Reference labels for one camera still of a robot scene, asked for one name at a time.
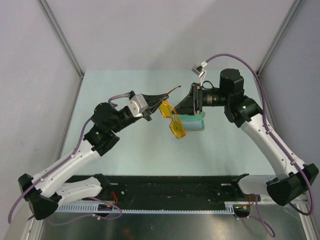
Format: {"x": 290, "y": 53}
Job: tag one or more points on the left aluminium frame post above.
{"x": 54, "y": 24}

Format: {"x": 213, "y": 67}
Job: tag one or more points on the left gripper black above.
{"x": 154, "y": 101}

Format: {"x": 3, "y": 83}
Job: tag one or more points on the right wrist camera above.
{"x": 200, "y": 71}

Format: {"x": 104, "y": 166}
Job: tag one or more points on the blue cleaning cloth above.
{"x": 193, "y": 125}

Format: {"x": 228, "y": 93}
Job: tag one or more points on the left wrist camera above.
{"x": 137, "y": 105}

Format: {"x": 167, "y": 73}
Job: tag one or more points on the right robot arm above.
{"x": 292, "y": 176}

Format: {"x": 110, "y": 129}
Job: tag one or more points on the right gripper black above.
{"x": 193, "y": 102}

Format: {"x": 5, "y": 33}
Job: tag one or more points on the aluminium frame post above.
{"x": 280, "y": 34}
{"x": 54, "y": 24}

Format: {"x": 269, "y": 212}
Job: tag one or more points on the right aluminium frame post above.
{"x": 280, "y": 34}

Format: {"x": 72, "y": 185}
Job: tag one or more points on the grey slotted cable duct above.
{"x": 102, "y": 208}

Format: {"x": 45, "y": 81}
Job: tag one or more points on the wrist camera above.
{"x": 200, "y": 71}
{"x": 137, "y": 105}

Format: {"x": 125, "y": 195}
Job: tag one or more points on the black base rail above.
{"x": 175, "y": 192}

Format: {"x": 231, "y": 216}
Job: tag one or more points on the orange sunglasses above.
{"x": 169, "y": 112}

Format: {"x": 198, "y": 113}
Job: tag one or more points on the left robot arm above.
{"x": 46, "y": 191}

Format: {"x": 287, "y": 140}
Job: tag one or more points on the grey glasses case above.
{"x": 197, "y": 116}

